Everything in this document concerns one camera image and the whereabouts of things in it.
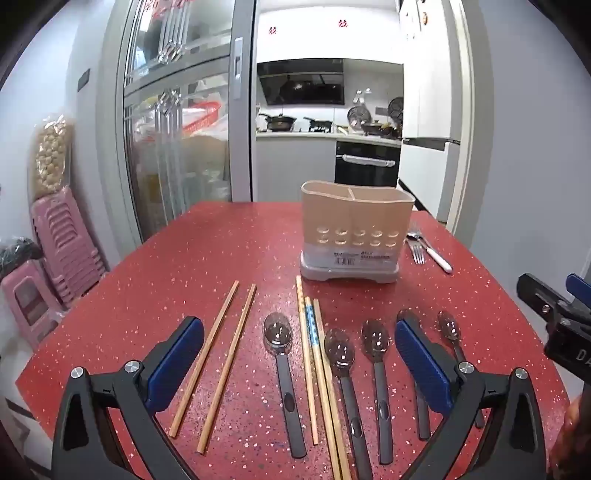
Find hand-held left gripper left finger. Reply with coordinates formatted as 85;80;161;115
50;316;205;480

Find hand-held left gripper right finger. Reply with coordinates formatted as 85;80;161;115
395;318;553;480

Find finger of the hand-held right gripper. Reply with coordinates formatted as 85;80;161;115
567;274;591;308
516;273;573;326

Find plain wooden chopstick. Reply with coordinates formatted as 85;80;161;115
196;283;257;456
169;280;240;439

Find black handled clear spoon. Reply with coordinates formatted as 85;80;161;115
437;310;486;428
262;312;308;459
396;309;431;440
361;319;394;465
324;328;374;480

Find beige cutlery holder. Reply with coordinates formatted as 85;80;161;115
299;180;400;284

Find person's right forearm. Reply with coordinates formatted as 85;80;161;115
549;397;591;480

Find metal fork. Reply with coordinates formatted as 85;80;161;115
408;220;426;265

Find stack of pink stools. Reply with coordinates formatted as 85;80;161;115
30;185;109;308

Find small pink stool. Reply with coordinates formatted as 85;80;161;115
0;259;63;349

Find black bag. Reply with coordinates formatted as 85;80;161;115
0;237;43;278

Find black built-in oven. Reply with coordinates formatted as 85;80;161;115
334;141;402;188

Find white refrigerator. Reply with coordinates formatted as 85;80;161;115
399;0;463;223

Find glass door cabinet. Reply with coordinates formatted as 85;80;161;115
115;0;256;245

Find dark wok with food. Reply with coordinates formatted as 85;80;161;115
360;120;399;138

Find clear bag of nuts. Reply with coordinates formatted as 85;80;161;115
30;115;77;201

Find black wok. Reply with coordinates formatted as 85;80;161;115
259;112;297;131

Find black range hood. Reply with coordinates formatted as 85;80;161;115
257;59;345;107

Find white handled fork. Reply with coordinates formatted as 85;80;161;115
407;225;454;274

